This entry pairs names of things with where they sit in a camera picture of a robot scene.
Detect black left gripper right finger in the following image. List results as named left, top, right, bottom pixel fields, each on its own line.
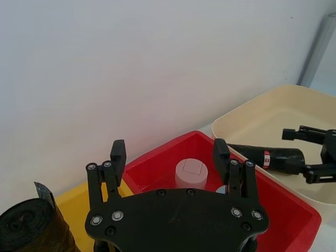
left=212, top=138, right=261, bottom=211

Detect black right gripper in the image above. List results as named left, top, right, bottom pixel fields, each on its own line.
left=281, top=125, right=336, bottom=184

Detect black bag roll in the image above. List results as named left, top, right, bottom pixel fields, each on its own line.
left=0, top=181, right=80, bottom=252

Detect yellow plastic bin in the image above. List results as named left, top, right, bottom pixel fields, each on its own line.
left=55, top=180, right=132, bottom=252

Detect red plastic bin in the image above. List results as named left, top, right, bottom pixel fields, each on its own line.
left=123, top=130, right=322, bottom=252

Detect cream plastic bin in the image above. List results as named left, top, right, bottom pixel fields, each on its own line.
left=211, top=84, right=336, bottom=206

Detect white plastic cylinder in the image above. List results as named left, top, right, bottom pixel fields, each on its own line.
left=175, top=157, right=209, bottom=190

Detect black roll with red-white label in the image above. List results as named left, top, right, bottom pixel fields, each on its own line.
left=227, top=143, right=307, bottom=175

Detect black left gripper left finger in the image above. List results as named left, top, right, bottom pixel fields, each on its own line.
left=86, top=140, right=128, bottom=211

